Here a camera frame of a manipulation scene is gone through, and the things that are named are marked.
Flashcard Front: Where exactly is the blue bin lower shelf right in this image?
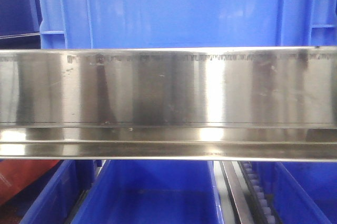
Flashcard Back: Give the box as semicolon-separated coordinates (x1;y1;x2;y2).
271;161;337;224

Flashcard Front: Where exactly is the roller track rail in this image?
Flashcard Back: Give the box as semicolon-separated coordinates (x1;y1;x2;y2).
213;161;282;223

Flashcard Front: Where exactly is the dark blue bin upper left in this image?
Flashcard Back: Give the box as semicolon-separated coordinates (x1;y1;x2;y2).
1;0;41;36

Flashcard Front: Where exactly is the stainless steel shelf beam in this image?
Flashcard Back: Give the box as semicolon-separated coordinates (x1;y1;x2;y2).
1;46;336;162

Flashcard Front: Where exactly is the large blue bin upper shelf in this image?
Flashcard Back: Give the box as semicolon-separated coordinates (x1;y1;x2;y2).
39;0;336;48

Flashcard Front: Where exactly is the red box lower left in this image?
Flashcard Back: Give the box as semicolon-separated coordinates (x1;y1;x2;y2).
1;159;60;206

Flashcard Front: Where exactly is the blue bin lower shelf centre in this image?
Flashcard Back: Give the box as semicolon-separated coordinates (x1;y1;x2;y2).
72;160;224;223

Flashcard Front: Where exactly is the blue bin lower shelf left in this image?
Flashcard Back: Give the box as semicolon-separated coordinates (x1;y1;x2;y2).
19;160;102;223

